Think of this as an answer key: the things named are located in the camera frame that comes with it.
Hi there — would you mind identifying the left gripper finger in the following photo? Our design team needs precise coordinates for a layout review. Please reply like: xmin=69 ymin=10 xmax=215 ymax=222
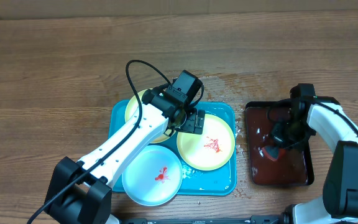
xmin=194 ymin=110 xmax=205 ymax=134
xmin=181 ymin=113 xmax=196 ymax=133

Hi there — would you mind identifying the red and black sponge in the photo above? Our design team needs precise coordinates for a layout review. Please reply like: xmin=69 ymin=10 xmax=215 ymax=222
xmin=264 ymin=146 xmax=280 ymax=161

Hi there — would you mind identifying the yellow-green plate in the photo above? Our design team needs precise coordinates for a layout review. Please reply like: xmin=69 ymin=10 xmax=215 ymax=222
xmin=124 ymin=96 xmax=176 ymax=144
xmin=177 ymin=114 xmax=235 ymax=171

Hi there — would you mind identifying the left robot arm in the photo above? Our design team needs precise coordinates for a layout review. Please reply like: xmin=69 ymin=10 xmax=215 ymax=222
xmin=41 ymin=88 xmax=205 ymax=223

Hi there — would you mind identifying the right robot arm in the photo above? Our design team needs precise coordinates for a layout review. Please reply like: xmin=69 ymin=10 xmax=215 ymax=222
xmin=264 ymin=83 xmax=358 ymax=224

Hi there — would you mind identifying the black tray with dark water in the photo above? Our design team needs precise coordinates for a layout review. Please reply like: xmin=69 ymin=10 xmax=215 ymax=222
xmin=245 ymin=101 xmax=314 ymax=187

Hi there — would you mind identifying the teal plastic tray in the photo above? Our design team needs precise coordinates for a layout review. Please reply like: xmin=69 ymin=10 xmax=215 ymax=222
xmin=108 ymin=100 xmax=237 ymax=196

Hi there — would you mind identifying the light blue plate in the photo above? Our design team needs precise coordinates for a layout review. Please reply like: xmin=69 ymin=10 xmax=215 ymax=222
xmin=122 ymin=145 xmax=183 ymax=207

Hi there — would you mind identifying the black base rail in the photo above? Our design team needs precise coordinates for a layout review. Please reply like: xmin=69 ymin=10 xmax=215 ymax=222
xmin=119 ymin=213 xmax=293 ymax=224

